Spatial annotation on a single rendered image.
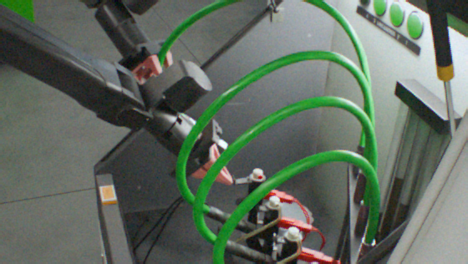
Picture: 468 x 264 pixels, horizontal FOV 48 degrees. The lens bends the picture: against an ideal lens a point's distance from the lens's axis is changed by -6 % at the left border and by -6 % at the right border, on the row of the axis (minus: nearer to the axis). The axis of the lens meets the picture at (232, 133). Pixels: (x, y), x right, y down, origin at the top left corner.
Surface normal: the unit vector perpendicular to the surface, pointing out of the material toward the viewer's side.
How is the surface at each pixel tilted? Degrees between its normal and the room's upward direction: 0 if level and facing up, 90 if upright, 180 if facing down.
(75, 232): 0
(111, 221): 0
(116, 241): 0
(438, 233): 76
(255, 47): 90
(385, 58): 90
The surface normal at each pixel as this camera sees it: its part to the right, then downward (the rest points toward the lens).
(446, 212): -0.91, -0.11
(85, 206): 0.06, -0.86
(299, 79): 0.30, 0.50
